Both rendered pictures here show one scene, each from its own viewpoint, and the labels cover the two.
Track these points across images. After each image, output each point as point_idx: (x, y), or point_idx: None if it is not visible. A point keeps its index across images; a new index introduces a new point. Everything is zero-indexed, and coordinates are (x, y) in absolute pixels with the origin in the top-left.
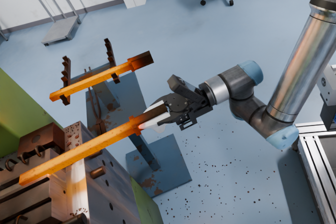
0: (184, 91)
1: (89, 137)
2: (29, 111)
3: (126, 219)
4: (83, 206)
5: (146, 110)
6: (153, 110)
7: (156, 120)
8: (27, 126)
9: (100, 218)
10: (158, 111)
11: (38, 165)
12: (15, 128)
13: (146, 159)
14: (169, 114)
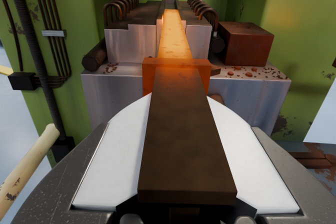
0: None
1: (260, 105)
2: (317, 42)
3: None
4: (115, 71)
5: (227, 108)
6: (193, 117)
7: (125, 123)
8: (284, 42)
9: (105, 104)
10: (165, 133)
11: (183, 17)
12: (270, 21)
13: None
14: (100, 210)
